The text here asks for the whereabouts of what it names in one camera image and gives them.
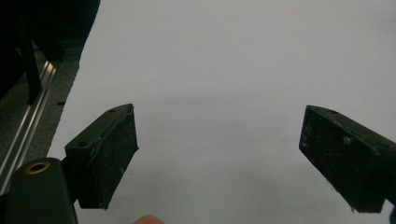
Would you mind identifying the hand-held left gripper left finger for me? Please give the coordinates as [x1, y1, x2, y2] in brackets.
[62, 103, 140, 210]

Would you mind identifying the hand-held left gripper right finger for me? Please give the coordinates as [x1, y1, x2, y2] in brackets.
[298, 105, 396, 215]

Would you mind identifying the aluminium rail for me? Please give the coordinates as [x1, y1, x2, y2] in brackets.
[0, 61, 58, 196]

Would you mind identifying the black stand post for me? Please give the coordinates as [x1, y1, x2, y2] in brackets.
[17, 13, 43, 105]

